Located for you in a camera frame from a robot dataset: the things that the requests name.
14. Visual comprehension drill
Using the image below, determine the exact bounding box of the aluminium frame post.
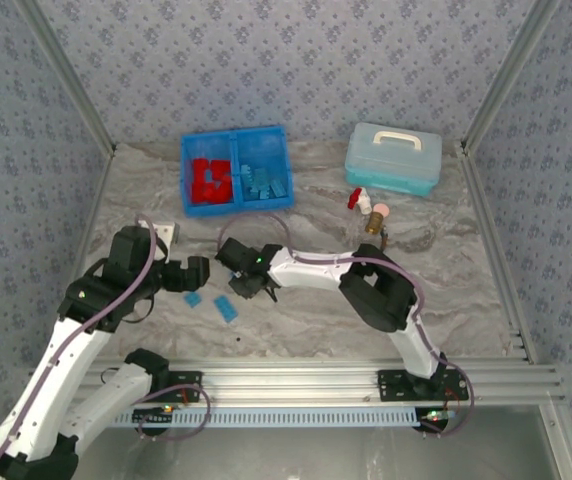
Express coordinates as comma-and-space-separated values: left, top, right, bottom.
459, 0, 565, 151
14, 0, 118, 157

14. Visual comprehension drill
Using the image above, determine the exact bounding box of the wide aluminium base rail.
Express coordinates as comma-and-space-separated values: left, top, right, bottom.
20, 357, 565, 406

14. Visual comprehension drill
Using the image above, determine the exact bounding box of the blue divided plastic bin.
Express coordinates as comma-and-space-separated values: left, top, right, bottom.
180, 125, 295, 219

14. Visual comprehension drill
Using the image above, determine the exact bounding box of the aluminium side rail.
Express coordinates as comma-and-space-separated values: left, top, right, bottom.
458, 142, 537, 364
43, 147, 117, 366

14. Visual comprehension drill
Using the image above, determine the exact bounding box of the brass ball valve blue handle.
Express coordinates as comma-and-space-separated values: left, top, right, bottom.
364, 210, 391, 251

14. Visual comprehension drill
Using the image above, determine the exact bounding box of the clear teal case white handle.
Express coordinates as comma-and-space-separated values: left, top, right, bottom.
344, 122, 443, 198

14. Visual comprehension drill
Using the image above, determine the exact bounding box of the black left gripper wire loop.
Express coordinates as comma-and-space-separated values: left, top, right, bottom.
128, 294, 156, 324

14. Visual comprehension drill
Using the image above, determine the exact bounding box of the slotted pale blue cable duct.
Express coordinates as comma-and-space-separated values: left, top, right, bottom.
110, 405, 422, 429

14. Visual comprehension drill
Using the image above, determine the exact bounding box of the white valve red handle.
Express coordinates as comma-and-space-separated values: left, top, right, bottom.
348, 187, 375, 216

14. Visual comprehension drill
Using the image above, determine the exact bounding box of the small black electronics board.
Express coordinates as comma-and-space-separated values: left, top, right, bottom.
418, 407, 455, 431
133, 407, 175, 426

